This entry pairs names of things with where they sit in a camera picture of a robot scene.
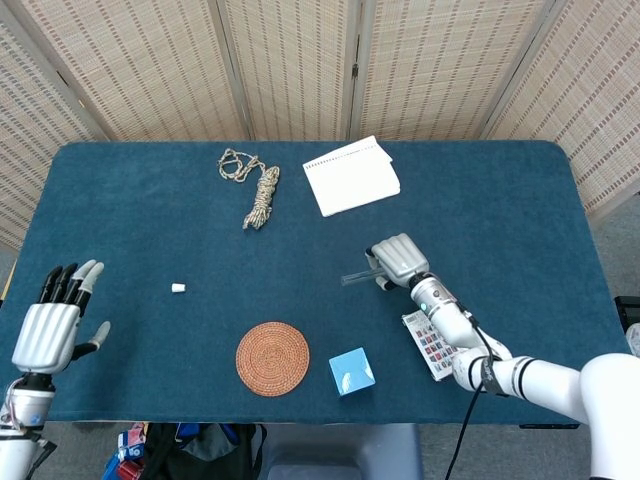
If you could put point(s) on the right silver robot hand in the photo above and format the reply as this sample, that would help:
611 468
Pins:
400 260

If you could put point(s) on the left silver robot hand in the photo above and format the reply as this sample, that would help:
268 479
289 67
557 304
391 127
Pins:
47 337

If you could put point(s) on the clear glass tube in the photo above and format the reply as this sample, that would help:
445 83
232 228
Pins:
357 278

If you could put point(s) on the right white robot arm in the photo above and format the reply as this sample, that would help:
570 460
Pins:
450 325

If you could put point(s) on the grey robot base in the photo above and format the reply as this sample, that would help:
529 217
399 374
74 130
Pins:
345 452

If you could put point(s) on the white spiral notebook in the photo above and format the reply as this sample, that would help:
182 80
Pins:
352 177

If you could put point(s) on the light blue cardboard box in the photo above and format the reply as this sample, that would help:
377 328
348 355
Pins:
351 372

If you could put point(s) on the blue carpet table cover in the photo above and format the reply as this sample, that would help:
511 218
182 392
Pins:
125 225

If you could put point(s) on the red blue white package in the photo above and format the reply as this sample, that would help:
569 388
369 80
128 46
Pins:
131 452

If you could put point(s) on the round woven rattan coaster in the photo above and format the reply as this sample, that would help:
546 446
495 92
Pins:
272 359

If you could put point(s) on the black backpack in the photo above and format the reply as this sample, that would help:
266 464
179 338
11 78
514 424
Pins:
200 452

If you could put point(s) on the black flat bar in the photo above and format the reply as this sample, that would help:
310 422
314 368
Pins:
550 426

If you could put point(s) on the black box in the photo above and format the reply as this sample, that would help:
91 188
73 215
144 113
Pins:
627 310

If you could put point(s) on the white grey rounded object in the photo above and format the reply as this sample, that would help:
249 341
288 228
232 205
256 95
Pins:
634 340

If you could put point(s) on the bamboo folding screen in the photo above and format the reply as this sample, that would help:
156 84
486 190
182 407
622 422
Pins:
150 60

